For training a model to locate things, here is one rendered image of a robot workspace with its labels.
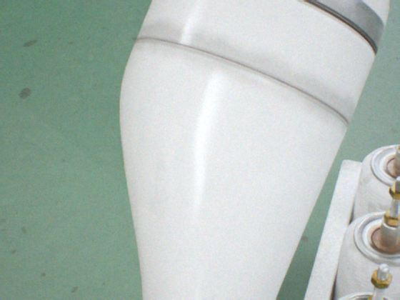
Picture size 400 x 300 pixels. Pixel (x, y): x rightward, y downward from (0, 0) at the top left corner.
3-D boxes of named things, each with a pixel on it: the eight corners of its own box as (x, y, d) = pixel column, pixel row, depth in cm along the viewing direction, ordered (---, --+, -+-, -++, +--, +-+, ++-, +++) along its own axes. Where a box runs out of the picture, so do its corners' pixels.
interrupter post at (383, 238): (372, 239, 88) (376, 218, 86) (388, 230, 90) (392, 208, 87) (388, 253, 87) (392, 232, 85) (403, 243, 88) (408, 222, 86)
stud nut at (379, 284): (389, 274, 76) (391, 268, 75) (393, 288, 75) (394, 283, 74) (368, 274, 76) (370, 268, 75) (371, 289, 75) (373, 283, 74)
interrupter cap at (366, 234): (338, 236, 89) (338, 231, 88) (388, 206, 92) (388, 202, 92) (388, 279, 84) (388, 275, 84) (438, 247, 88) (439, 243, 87)
